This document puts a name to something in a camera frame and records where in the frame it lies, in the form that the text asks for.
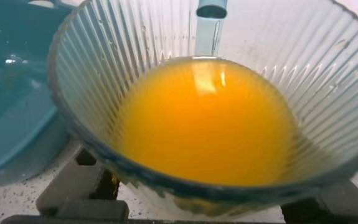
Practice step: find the ribbed translucent blue cup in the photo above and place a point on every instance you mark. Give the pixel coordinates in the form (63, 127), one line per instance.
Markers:
(97, 62)

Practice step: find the teal square plastic basin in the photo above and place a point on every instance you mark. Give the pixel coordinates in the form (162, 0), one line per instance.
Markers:
(10, 109)

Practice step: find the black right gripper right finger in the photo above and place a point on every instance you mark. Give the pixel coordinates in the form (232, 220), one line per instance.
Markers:
(337, 208)

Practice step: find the orange juice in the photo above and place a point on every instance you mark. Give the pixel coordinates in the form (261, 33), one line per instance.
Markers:
(206, 130)

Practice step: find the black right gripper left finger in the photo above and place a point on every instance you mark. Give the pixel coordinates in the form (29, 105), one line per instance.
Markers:
(66, 186)

